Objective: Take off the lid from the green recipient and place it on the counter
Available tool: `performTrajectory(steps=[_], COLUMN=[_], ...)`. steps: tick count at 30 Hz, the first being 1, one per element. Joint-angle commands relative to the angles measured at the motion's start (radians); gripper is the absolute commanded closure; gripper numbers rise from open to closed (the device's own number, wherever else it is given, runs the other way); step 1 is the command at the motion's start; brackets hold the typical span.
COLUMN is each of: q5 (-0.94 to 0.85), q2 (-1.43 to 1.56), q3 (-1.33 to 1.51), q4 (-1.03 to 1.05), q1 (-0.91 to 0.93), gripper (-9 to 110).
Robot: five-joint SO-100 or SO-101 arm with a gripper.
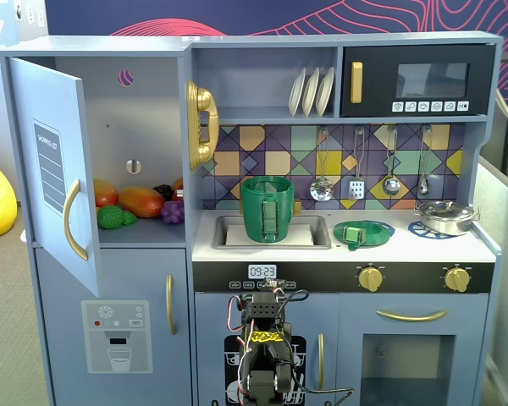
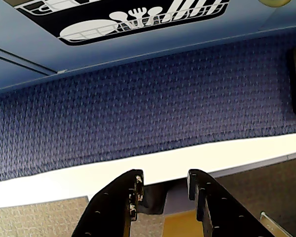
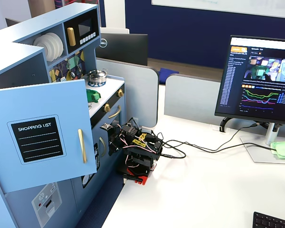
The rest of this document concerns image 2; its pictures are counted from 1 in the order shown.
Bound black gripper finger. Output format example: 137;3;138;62
186;168;277;237
71;169;146;237

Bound black cloth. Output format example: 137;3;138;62
137;184;167;215

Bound yellow block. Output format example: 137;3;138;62
162;209;204;237

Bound white base board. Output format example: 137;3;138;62
0;132;296;210

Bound blue woven floor mat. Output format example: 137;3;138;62
0;32;296;185

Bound blue toy kitchen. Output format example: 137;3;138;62
0;0;296;99

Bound blue dishwasher door with print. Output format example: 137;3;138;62
0;0;296;76

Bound yellow round object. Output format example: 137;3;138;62
258;0;293;7

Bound grey post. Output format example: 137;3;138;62
162;181;197;216

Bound silver metal bracket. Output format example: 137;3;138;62
259;211;295;237

